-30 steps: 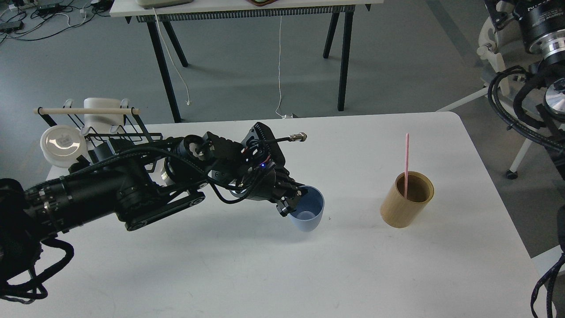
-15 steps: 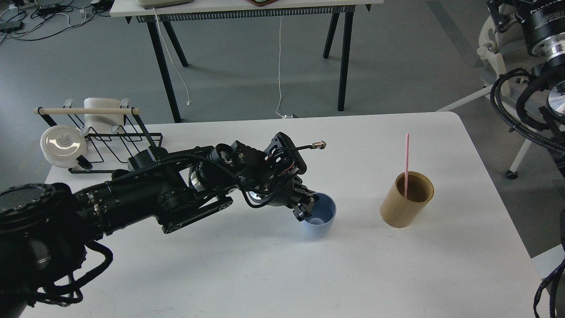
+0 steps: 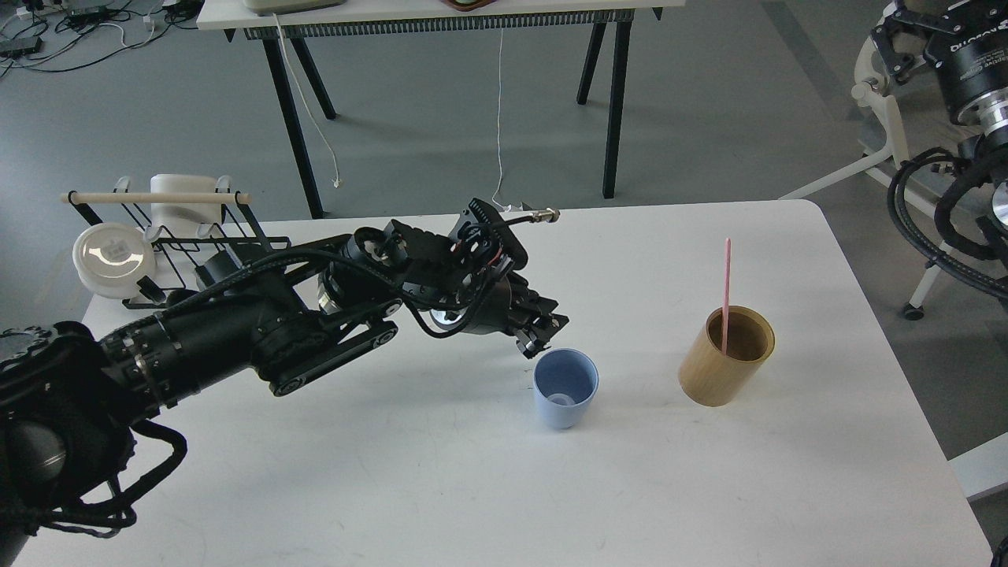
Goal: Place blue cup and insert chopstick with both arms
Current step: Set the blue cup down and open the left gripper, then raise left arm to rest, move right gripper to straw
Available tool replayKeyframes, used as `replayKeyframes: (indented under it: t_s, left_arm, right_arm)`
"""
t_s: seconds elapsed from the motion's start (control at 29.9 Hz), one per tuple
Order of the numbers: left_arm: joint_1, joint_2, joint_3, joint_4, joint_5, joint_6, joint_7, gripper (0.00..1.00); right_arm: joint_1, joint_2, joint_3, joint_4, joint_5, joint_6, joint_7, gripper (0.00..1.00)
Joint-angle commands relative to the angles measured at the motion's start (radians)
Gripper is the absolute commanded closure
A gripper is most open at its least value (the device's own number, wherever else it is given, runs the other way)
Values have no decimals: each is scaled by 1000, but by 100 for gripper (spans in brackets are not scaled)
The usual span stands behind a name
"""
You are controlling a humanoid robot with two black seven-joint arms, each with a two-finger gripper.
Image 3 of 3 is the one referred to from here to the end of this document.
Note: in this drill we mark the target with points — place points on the pink chopstick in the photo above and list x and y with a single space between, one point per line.
725 297

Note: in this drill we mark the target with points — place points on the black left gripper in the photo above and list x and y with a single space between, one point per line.
512 308

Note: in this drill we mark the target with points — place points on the white background table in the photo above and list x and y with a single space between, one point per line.
317 58

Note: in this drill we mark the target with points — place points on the bamboo cylinder holder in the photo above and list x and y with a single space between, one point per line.
713 375

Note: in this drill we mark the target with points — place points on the wooden rack handle rod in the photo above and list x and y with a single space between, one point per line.
79 198

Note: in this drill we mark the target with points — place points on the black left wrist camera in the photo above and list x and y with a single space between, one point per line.
481 234

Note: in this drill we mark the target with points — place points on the white grey office chair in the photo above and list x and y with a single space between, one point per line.
872 89

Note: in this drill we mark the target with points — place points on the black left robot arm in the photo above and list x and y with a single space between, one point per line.
79 441

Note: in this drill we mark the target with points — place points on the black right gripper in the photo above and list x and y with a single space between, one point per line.
968 53

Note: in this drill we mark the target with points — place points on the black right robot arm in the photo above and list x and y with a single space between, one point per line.
979 162

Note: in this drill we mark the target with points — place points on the white cup on rack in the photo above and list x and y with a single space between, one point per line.
185 219

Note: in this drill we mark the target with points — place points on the light blue plastic cup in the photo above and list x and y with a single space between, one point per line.
564 384

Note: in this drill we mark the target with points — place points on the black wire dish rack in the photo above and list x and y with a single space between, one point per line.
176 258

